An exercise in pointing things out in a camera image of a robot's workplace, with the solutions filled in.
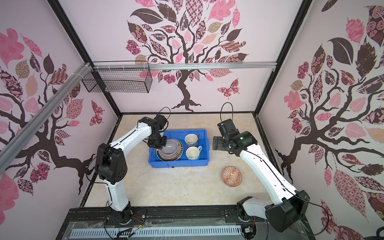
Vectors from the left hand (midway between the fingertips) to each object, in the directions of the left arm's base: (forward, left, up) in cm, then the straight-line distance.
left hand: (160, 148), depth 88 cm
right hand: (-4, -36, +13) cm, 38 cm away
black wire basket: (+61, +43, +7) cm, 75 cm away
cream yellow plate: (+1, -11, -5) cm, 12 cm away
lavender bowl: (+1, -6, -1) cm, 6 cm away
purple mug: (+11, -19, -6) cm, 22 cm away
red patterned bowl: (-14, -42, -8) cm, 45 cm away
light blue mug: (-1, -20, -3) cm, 20 cm away
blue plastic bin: (-5, +4, -10) cm, 11 cm away
